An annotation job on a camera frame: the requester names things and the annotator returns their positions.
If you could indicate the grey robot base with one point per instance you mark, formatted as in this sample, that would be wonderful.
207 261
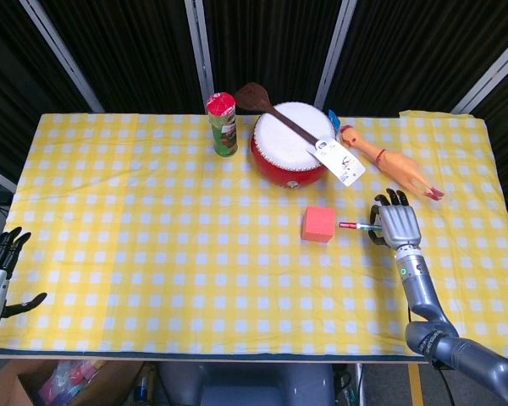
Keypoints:
245 385

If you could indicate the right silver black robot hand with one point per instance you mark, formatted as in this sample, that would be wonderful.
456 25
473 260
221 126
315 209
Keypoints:
400 226

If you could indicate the white paper product tag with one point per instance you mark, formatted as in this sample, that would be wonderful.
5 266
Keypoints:
343 162

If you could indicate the dark brown wooden spatula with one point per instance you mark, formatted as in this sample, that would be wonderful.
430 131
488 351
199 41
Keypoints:
254 97

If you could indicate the pink foam cube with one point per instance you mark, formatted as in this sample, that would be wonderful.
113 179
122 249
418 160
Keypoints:
318 225

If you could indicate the red drum white skin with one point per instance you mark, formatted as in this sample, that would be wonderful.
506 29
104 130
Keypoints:
288 144

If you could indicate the small blue tag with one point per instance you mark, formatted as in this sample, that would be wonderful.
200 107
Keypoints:
333 120

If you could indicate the green red chips can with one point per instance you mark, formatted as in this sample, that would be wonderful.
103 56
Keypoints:
223 127

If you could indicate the black pleated curtain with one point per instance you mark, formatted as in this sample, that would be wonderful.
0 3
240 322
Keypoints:
271 38

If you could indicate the white metal frame post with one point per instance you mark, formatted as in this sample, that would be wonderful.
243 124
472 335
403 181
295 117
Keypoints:
199 55
487 76
334 55
63 59

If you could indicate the colourful plastic bags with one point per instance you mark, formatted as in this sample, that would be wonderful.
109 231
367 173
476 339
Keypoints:
67 382

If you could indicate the brown cardboard box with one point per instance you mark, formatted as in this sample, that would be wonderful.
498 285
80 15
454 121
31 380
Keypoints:
8 387

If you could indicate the orange rubber chicken toy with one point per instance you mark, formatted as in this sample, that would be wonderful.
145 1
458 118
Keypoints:
389 160

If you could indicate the yellow white checked tablecloth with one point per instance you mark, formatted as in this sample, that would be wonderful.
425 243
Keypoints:
173 237

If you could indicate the red and white marker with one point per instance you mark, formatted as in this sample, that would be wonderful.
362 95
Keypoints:
351 225

